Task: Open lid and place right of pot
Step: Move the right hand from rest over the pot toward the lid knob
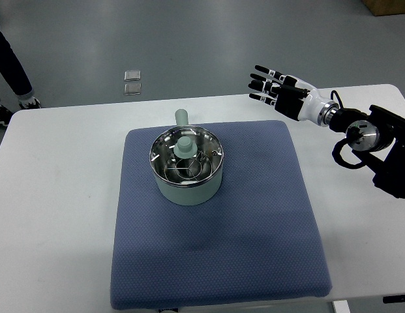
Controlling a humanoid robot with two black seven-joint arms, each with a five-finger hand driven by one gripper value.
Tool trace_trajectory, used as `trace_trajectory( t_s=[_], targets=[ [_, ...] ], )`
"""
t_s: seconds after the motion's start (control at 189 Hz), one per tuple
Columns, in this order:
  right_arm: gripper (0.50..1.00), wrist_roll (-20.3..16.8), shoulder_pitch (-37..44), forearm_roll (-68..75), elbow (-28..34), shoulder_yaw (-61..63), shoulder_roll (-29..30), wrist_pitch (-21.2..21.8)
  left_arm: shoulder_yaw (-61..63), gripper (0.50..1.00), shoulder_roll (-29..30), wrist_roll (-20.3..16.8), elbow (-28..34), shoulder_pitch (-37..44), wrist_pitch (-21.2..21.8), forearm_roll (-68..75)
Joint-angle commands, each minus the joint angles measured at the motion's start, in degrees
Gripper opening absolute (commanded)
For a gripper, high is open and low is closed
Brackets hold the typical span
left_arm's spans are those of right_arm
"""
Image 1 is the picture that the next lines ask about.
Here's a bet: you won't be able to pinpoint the blue fabric mat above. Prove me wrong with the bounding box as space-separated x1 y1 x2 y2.
110 121 332 310

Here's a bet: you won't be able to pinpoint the lower metal floor plate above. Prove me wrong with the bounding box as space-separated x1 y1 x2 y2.
124 83 142 96

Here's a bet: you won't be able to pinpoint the upper metal floor plate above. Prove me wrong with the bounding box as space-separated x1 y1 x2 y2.
124 70 141 82

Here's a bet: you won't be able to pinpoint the green pot with handle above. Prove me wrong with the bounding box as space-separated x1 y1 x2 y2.
153 109 222 205

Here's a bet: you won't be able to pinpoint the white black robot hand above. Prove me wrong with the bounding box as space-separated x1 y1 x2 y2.
248 65 340 127

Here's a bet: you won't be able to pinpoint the white table leg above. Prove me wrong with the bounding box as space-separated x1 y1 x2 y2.
332 300 351 313

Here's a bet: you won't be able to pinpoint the metal floor plate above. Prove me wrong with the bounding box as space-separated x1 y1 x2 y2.
124 70 141 82
124 83 142 96

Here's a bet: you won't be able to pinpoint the glass lid green knob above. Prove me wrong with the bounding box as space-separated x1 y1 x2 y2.
149 125 224 188

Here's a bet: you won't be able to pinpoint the person leg dark trousers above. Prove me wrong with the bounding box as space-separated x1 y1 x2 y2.
0 29 34 100

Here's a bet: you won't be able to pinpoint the black bracket at table edge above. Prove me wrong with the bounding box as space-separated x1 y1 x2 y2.
383 295 405 304

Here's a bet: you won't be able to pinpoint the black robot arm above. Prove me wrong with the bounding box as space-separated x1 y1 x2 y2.
325 105 405 199

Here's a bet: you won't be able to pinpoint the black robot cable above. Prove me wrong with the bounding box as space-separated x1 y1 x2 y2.
329 89 345 110

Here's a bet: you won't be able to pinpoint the brown cardboard box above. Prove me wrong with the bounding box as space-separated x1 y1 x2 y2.
362 0 405 16

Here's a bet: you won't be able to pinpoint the black white sneaker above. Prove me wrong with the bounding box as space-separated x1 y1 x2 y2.
0 105 13 127
19 97 41 110

